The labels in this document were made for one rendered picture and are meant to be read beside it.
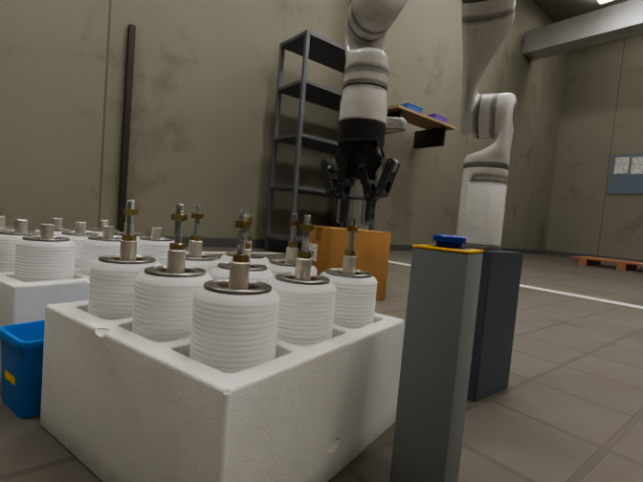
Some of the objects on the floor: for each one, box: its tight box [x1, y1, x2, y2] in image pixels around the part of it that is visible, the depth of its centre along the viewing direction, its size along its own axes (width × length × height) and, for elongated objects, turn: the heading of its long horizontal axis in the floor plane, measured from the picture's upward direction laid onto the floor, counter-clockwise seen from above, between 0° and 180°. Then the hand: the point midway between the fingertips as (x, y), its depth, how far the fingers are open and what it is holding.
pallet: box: [571, 256, 643, 271], centre depth 530 cm, size 117×80×11 cm
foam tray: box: [40, 300, 405, 482], centre depth 62 cm, size 39×39×18 cm
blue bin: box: [0, 319, 45, 419], centre depth 72 cm, size 30×11×12 cm
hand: (354, 212), depth 63 cm, fingers open, 4 cm apart
